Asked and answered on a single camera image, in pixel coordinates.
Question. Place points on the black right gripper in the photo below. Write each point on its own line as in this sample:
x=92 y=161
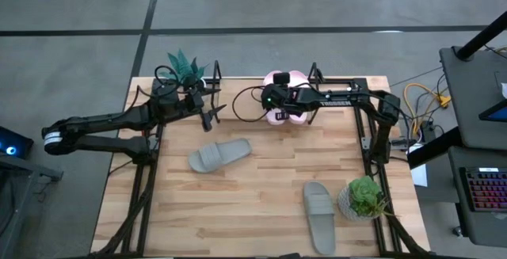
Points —
x=279 y=97

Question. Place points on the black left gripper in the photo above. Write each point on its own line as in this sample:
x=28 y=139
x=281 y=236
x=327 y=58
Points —
x=192 y=102

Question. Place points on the grey foam slide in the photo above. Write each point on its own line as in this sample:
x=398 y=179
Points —
x=219 y=155
x=320 y=219

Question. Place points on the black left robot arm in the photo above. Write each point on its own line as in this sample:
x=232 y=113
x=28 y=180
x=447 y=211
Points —
x=111 y=120

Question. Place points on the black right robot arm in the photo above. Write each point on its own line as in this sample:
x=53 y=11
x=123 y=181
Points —
x=340 y=101

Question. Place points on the green cloth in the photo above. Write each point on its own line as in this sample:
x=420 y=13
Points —
x=183 y=67

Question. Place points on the green succulent white pot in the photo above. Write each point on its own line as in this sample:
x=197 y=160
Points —
x=364 y=197

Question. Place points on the white paper sheet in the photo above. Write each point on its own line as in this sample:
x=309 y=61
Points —
x=419 y=172

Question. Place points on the black desk support bar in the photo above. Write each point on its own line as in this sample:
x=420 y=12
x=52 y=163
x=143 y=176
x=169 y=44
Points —
x=433 y=148

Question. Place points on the grey side desk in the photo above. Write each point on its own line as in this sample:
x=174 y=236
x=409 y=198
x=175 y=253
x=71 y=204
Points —
x=471 y=96

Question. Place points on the black device blue light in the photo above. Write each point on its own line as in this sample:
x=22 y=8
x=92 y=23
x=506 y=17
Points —
x=14 y=144

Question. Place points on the black stand pole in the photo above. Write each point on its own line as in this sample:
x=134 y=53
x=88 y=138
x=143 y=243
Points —
x=481 y=37

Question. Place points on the black laptop blue screen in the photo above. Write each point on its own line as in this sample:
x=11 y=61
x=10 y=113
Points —
x=497 y=113

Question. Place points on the red backlit keyboard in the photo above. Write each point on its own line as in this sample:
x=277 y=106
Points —
x=489 y=189

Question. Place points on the grey keyboard desk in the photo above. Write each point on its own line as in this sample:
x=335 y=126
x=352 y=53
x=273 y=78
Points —
x=475 y=227

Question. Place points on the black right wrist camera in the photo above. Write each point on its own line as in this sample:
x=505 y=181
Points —
x=281 y=78

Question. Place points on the black aluminium rig frame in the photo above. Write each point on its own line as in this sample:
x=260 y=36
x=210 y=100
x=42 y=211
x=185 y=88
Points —
x=359 y=128

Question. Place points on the black table-level camera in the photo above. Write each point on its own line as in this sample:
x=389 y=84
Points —
x=289 y=256

